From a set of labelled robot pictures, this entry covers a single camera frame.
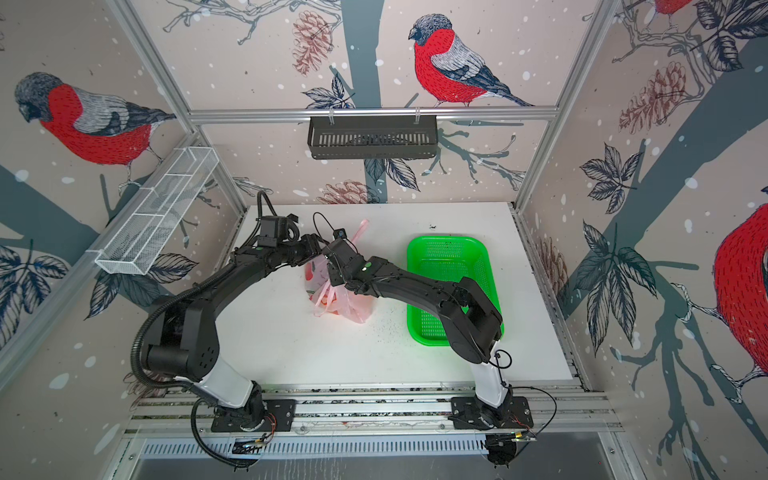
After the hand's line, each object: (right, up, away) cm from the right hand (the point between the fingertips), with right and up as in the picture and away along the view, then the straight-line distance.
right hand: (335, 269), depth 88 cm
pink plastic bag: (+2, -8, -5) cm, 9 cm away
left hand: (-4, +7, +1) cm, 8 cm away
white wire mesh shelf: (-46, +17, -10) cm, 50 cm away
